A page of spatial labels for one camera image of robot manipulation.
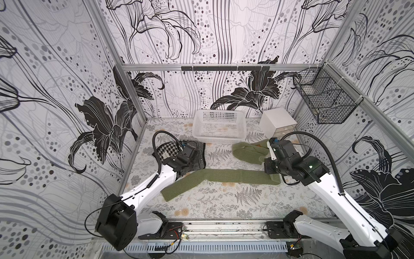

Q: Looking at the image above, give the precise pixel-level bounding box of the green knitted scarf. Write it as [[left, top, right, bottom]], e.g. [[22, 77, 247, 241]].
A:
[[161, 139, 281, 201]]

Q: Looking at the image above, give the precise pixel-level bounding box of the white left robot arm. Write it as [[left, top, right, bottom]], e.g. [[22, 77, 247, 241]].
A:
[[95, 144, 203, 251]]

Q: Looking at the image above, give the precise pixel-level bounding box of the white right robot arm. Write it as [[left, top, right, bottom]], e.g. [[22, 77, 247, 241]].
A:
[[265, 139, 403, 259]]

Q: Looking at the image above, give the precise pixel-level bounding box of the black white patterned scarf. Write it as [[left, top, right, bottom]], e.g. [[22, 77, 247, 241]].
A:
[[157, 140, 206, 174]]

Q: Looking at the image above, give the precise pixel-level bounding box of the white plastic laundry basket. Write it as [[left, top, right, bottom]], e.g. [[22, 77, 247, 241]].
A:
[[193, 110, 247, 144]]

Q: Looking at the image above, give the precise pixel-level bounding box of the white mini drawer cabinet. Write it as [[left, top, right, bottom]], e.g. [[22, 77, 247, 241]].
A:
[[259, 107, 297, 139]]

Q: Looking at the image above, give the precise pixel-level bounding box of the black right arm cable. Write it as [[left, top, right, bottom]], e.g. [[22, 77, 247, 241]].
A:
[[280, 131, 346, 195]]

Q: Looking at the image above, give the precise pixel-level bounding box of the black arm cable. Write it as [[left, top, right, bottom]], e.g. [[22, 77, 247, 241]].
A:
[[151, 130, 183, 175], [280, 131, 346, 195]]

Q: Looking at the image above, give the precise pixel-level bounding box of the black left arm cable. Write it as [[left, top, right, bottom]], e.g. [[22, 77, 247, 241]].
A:
[[151, 130, 183, 175]]

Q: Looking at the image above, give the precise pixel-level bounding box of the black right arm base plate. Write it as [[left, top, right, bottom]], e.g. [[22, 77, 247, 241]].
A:
[[263, 210, 304, 239]]

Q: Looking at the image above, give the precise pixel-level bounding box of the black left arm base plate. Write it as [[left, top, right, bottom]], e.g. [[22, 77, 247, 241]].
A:
[[136, 211, 184, 240]]

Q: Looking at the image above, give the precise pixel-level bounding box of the black wire wall basket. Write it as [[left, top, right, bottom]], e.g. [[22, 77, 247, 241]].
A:
[[293, 64, 363, 124]]

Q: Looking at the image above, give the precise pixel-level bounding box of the white slotted cable duct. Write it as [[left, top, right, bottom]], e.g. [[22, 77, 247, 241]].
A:
[[124, 241, 289, 254]]

